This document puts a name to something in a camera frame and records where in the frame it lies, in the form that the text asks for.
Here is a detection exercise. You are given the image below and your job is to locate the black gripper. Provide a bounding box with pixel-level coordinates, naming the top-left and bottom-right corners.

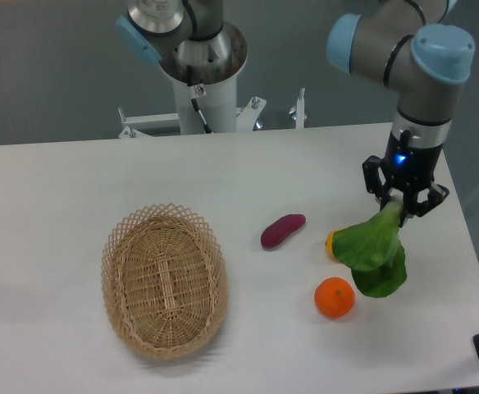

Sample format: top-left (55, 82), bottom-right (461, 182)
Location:
top-left (362, 133), bottom-right (449, 227)

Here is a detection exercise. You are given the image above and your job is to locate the green bok choy vegetable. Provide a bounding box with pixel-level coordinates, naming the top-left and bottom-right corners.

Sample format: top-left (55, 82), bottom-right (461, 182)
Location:
top-left (331, 199), bottom-right (407, 298)

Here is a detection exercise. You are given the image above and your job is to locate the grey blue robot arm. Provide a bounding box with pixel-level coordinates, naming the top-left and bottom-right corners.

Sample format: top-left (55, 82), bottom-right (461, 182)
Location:
top-left (116, 1), bottom-right (475, 219)

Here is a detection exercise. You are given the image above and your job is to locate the yellow mango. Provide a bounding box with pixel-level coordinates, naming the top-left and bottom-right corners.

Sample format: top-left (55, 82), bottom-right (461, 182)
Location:
top-left (325, 230), bottom-right (338, 261)

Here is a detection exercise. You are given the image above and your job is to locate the orange tangerine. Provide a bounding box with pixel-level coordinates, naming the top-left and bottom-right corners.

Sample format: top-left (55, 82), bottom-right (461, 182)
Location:
top-left (314, 277), bottom-right (356, 319)

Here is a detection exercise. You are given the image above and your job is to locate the purple sweet potato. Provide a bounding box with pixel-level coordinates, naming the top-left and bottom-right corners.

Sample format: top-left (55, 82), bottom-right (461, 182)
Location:
top-left (260, 213), bottom-right (306, 249)

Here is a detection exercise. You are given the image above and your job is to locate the woven wicker basket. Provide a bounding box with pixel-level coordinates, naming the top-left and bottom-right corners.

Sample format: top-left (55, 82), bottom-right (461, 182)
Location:
top-left (101, 204), bottom-right (228, 360)

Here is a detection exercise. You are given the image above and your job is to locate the white metal base frame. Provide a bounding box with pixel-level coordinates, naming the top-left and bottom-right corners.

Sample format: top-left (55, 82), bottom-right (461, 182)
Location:
top-left (118, 87), bottom-right (308, 139)

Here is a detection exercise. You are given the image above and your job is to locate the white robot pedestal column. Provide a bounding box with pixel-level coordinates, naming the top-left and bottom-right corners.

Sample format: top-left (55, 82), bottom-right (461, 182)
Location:
top-left (171, 76), bottom-right (237, 135)

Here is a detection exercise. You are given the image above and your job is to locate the black cable on pedestal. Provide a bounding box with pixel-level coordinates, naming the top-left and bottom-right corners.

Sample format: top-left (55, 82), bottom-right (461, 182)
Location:
top-left (185, 64), bottom-right (215, 135)

